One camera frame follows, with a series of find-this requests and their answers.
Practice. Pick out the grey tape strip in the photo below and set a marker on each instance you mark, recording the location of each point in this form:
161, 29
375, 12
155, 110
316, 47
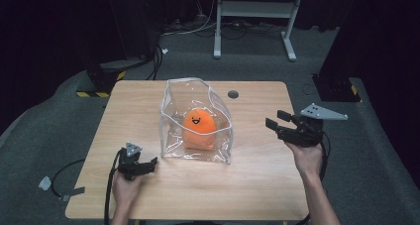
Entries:
74, 192

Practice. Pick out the white metal stand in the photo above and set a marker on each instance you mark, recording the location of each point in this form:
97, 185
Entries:
254, 8

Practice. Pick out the grey tape piece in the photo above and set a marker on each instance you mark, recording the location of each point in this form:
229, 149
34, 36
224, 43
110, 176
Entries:
45, 183

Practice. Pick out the person's right hand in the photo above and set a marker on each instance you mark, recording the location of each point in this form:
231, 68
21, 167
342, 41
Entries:
307, 159

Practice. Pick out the dark curtain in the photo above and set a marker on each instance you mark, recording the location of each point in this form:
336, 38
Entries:
383, 36
49, 36

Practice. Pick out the black yellow-striped stand base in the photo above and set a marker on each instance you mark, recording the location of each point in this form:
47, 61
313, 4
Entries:
335, 88
102, 81

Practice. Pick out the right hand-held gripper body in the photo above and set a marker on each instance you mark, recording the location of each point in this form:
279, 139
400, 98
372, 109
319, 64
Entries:
307, 132

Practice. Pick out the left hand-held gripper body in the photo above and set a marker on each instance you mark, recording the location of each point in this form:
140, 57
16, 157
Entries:
128, 165

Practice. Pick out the clear plastic bag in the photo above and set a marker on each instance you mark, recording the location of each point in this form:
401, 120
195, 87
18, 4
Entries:
194, 119

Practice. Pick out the orange plush toy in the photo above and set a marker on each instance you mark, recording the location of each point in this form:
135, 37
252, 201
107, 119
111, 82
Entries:
199, 127

